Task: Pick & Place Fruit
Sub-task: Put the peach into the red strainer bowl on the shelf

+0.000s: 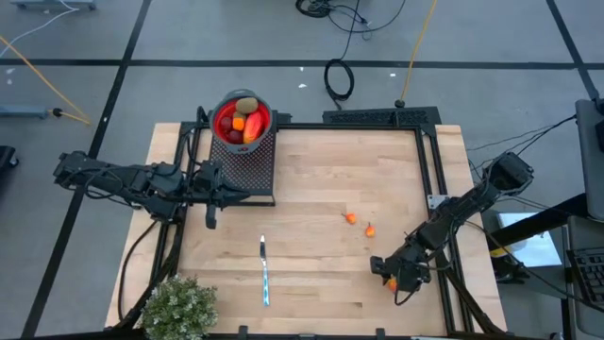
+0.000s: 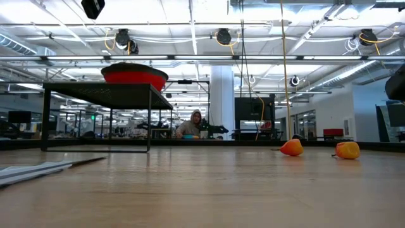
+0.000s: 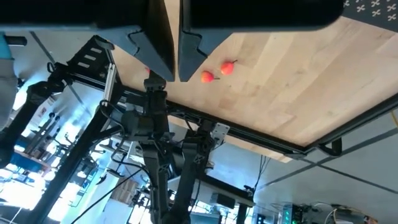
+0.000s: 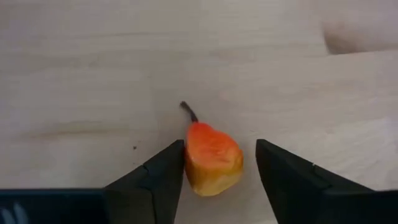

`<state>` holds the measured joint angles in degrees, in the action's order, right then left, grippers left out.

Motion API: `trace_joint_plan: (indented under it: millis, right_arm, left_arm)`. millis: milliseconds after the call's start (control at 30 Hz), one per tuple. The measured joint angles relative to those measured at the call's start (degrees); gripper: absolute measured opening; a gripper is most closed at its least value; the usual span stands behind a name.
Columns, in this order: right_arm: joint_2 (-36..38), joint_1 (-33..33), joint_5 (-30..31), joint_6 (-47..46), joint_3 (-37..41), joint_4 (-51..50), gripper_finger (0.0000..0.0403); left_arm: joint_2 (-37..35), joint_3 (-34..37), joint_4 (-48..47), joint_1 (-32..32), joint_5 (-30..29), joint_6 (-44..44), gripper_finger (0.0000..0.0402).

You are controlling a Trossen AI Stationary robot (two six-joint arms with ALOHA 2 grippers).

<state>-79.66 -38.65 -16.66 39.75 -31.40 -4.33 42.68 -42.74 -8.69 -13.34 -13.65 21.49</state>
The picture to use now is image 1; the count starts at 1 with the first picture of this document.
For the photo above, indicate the silver mounting plate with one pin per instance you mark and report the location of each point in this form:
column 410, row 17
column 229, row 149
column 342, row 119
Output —
column 434, row 202

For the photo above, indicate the grey stand base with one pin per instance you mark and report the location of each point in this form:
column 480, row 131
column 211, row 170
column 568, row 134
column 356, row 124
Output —
column 52, row 5
column 23, row 111

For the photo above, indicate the black perforated block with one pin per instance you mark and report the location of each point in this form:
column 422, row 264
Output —
column 368, row 116

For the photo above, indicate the black perforated metal shelf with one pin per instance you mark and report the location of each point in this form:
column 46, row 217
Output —
column 255, row 165

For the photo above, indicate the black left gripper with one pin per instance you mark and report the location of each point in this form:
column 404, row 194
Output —
column 211, row 189

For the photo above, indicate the black caster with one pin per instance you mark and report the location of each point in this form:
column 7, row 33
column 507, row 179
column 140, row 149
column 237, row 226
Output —
column 7, row 156

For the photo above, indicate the green potted plant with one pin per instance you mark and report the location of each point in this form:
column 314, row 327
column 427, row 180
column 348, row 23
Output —
column 179, row 302

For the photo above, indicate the wooden table with black edge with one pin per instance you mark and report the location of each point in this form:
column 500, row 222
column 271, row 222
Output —
column 330, row 126

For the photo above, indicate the white sheet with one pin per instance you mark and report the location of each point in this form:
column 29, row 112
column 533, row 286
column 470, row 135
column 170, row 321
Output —
column 533, row 250

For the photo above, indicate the red mango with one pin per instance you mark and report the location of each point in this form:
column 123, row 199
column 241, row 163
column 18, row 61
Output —
column 253, row 127

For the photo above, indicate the red collapsible colander grey rim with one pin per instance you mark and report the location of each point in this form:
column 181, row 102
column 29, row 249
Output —
column 218, row 113

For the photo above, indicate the small orange pepper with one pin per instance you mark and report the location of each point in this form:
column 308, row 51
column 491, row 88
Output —
column 350, row 218
column 391, row 284
column 370, row 231

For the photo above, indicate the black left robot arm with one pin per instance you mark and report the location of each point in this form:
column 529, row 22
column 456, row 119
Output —
column 118, row 177

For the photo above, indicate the black keyboard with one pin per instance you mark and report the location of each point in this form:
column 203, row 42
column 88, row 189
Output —
column 590, row 276

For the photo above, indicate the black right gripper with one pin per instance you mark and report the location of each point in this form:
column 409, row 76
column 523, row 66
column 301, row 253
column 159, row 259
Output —
column 410, row 266

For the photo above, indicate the grey cabinet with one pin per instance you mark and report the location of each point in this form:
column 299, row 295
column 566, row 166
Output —
column 592, row 156

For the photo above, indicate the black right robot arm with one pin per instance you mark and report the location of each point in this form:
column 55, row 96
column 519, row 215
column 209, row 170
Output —
column 472, row 203

